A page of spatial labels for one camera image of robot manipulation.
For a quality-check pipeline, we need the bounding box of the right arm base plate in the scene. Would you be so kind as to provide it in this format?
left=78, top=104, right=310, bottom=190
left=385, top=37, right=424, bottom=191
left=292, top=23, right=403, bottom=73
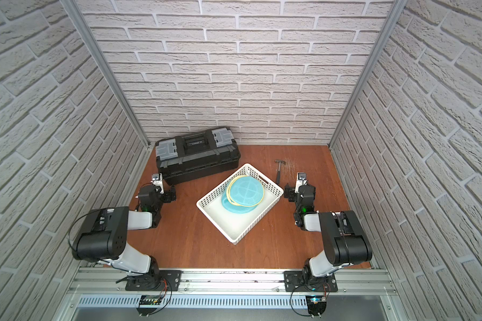
left=283, top=270, right=338, bottom=293

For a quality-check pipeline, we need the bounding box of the right aluminium corner post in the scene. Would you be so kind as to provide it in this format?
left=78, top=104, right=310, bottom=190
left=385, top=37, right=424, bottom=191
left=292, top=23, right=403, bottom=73
left=329, top=0, right=408, bottom=150

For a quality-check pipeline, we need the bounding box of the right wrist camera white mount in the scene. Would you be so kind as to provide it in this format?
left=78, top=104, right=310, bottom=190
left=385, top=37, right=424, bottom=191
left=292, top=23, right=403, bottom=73
left=295, top=172, right=307, bottom=193

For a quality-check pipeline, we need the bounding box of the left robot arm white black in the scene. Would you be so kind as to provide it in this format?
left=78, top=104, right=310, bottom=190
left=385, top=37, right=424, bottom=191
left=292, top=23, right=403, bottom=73
left=68, top=184, right=176, bottom=291

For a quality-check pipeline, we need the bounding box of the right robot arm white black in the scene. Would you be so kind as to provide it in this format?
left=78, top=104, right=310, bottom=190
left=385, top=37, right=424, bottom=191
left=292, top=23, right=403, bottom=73
left=284, top=185, right=373, bottom=292

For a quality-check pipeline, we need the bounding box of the controller circuit board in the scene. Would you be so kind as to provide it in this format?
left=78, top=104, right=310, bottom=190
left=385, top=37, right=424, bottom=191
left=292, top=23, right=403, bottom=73
left=137, top=295, right=165, bottom=316
left=305, top=296, right=327, bottom=318

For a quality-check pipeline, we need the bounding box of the teal mesh laundry bag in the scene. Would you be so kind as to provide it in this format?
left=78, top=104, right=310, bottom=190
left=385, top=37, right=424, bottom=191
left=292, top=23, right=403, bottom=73
left=221, top=175, right=265, bottom=214

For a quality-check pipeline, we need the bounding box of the left controller circuit board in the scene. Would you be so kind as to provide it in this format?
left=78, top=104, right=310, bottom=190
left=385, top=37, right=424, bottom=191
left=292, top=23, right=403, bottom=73
left=137, top=295, right=165, bottom=316

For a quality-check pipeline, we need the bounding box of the small steel hammer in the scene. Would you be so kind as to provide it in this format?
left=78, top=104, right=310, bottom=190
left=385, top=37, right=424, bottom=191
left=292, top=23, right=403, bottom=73
left=275, top=159, right=287, bottom=185

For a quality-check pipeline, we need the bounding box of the aluminium corner post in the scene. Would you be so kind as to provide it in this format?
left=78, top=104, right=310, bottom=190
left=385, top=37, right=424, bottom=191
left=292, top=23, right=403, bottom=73
left=329, top=0, right=408, bottom=150
left=61, top=0, right=151, bottom=148

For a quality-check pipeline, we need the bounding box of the white perforated plastic basket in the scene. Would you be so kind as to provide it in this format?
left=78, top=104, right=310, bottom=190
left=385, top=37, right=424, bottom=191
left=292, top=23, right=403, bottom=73
left=196, top=163, right=283, bottom=245

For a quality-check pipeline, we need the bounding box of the right controller circuit board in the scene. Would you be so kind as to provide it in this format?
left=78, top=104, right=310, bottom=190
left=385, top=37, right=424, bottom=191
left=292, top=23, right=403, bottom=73
left=305, top=296, right=327, bottom=318

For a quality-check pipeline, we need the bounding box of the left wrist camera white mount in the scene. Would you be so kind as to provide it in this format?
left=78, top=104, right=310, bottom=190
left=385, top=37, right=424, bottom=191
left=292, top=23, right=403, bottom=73
left=151, top=173, right=164, bottom=194

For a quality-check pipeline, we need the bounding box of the black plastic toolbox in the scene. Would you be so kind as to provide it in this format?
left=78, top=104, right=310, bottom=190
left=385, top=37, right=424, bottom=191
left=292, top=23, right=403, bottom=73
left=155, top=127, right=241, bottom=185

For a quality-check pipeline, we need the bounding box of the left aluminium corner post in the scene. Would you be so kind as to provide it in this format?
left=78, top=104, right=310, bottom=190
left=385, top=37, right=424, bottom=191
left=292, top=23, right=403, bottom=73
left=61, top=0, right=151, bottom=148

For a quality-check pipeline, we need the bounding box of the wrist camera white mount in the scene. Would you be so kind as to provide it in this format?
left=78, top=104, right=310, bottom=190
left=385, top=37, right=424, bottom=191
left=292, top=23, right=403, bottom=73
left=295, top=172, right=307, bottom=193
left=151, top=173, right=164, bottom=194

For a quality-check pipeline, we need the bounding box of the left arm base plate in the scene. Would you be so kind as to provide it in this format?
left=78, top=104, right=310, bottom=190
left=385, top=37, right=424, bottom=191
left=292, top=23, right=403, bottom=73
left=125, top=270, right=183, bottom=292

